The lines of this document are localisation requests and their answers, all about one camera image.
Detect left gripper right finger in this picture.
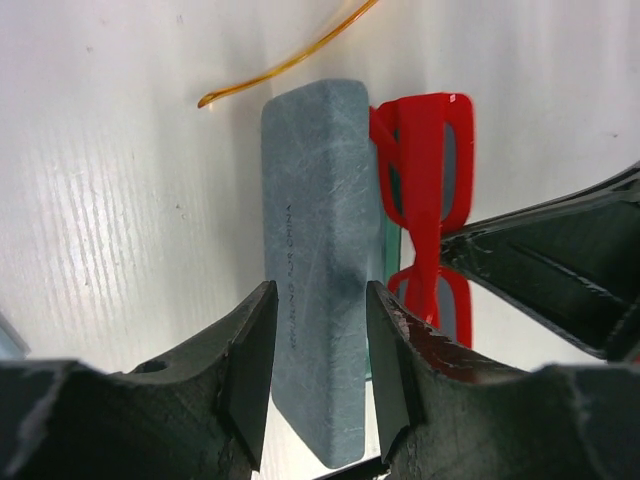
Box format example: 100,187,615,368
366,282,639,479

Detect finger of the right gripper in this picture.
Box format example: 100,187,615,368
440,164,639,363

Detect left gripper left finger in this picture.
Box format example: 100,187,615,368
1,281,278,479

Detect red sunglasses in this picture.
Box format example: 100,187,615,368
369,92,475,347

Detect light blue cloth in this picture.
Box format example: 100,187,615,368
0,314,31,360

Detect grey-blue glasses case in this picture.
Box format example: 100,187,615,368
261,79,381,469

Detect orange sunglasses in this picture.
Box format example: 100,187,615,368
197,0,378,109

